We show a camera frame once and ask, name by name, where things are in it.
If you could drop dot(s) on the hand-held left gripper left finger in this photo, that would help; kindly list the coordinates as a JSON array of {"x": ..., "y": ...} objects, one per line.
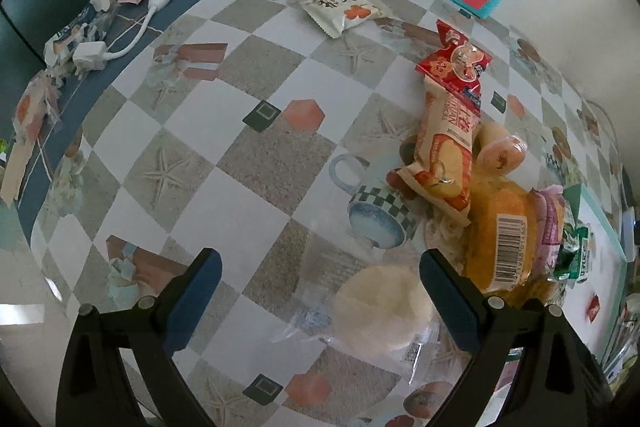
[{"x": 195, "y": 302}]

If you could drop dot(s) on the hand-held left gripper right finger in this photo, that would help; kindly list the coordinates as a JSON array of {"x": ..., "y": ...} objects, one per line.
[{"x": 450, "y": 302}]

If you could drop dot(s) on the round rice cracker packet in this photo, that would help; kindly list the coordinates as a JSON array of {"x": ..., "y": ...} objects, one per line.
[{"x": 380, "y": 307}]

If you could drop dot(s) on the yellow bread packet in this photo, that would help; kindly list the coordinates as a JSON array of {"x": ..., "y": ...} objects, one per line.
[{"x": 505, "y": 207}]

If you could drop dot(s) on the pink snack packet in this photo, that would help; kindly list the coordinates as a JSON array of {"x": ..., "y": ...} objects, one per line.
[{"x": 552, "y": 227}]

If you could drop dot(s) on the green snack packet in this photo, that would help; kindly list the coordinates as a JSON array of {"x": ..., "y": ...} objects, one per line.
[{"x": 575, "y": 252}]

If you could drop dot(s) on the white box with teal rim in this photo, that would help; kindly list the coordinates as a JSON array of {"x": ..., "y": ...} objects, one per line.
[{"x": 600, "y": 267}]

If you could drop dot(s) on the small round pastry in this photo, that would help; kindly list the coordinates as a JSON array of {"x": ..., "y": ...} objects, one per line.
[{"x": 502, "y": 154}]

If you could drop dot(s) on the long orange biscuit packet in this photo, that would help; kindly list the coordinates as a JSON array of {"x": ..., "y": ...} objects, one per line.
[{"x": 445, "y": 142}]

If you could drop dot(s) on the small red packet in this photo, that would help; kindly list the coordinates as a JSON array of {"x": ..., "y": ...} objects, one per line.
[{"x": 593, "y": 307}]

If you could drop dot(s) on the red snack packet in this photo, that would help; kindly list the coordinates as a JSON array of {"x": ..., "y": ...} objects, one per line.
[{"x": 460, "y": 62}]

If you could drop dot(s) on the white power adapter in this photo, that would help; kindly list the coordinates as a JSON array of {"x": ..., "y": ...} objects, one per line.
[{"x": 90, "y": 56}]

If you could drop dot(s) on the white snack packet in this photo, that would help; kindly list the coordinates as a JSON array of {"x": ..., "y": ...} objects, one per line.
[{"x": 345, "y": 12}]

